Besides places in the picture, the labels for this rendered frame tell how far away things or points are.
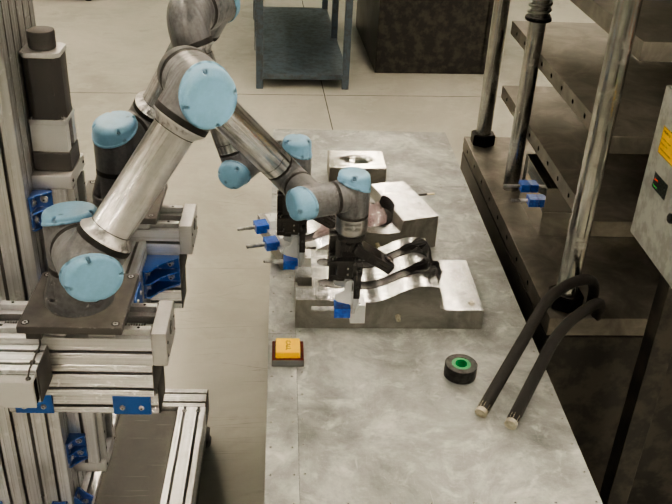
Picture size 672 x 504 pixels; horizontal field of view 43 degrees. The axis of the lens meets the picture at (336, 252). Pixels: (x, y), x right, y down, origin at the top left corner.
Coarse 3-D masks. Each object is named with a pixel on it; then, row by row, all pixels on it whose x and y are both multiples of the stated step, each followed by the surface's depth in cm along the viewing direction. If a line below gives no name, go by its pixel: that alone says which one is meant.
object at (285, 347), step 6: (276, 342) 214; (282, 342) 214; (288, 342) 214; (294, 342) 214; (276, 348) 212; (282, 348) 212; (288, 348) 212; (294, 348) 212; (276, 354) 211; (282, 354) 211; (288, 354) 211; (294, 354) 211
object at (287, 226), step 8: (280, 192) 227; (280, 200) 228; (280, 208) 229; (280, 216) 229; (288, 216) 228; (280, 224) 229; (288, 224) 228; (296, 224) 228; (304, 224) 228; (280, 232) 229; (288, 232) 229; (296, 232) 230
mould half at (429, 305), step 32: (320, 256) 241; (416, 256) 234; (320, 288) 226; (384, 288) 227; (416, 288) 222; (448, 288) 235; (320, 320) 225; (384, 320) 226; (416, 320) 227; (448, 320) 227; (480, 320) 228
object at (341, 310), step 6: (360, 294) 212; (360, 300) 210; (312, 306) 211; (318, 306) 211; (324, 306) 211; (330, 306) 211; (336, 306) 210; (342, 306) 210; (348, 306) 210; (360, 306) 208; (336, 312) 209; (342, 312) 209; (348, 312) 209; (360, 312) 209; (354, 318) 210; (360, 318) 210
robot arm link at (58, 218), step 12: (60, 204) 182; (72, 204) 182; (84, 204) 181; (48, 216) 176; (60, 216) 175; (72, 216) 175; (84, 216) 176; (48, 228) 176; (60, 228) 175; (48, 240) 177; (48, 252) 180; (48, 264) 183
